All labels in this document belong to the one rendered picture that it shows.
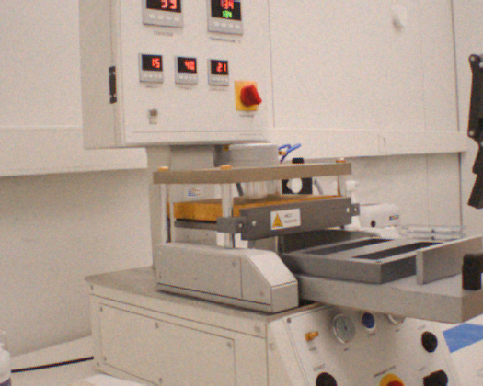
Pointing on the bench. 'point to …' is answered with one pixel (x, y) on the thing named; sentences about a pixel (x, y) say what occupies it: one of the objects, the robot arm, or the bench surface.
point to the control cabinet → (174, 91)
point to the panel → (363, 349)
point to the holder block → (360, 259)
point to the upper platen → (189, 211)
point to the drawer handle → (474, 269)
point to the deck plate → (146, 284)
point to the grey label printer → (380, 216)
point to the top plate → (252, 167)
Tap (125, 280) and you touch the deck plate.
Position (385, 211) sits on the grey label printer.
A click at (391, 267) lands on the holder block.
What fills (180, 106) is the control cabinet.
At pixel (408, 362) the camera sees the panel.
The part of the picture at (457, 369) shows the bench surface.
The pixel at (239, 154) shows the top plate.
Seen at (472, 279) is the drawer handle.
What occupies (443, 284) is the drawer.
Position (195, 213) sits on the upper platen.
